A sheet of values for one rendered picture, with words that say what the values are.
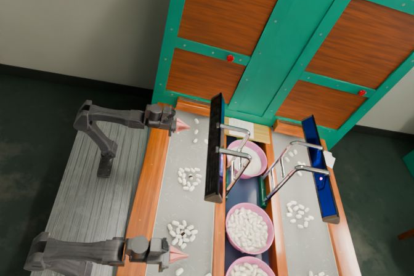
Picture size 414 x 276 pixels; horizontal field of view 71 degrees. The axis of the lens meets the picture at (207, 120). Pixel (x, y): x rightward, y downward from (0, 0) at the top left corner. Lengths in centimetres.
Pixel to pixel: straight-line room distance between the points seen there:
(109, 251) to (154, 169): 65
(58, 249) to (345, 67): 161
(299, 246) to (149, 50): 189
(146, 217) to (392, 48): 154
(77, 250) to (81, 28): 192
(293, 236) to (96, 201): 106
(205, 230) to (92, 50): 184
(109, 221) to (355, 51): 155
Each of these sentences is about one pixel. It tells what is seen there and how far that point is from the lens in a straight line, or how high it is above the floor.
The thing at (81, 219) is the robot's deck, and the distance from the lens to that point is 162.
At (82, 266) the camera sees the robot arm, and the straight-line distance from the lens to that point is 137.
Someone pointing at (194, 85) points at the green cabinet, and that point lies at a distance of 183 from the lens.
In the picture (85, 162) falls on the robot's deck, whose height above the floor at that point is 67.
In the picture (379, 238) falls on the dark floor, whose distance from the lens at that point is 321.
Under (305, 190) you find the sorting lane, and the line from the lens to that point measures 195.
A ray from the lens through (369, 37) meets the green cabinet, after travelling 177.
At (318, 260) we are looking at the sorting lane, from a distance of 180.
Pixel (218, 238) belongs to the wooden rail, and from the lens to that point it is 155.
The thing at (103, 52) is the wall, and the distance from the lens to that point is 276.
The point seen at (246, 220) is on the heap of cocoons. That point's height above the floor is 74.
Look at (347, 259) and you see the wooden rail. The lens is 188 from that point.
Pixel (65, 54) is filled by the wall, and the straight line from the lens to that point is 288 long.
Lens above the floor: 217
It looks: 47 degrees down
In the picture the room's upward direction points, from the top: 22 degrees clockwise
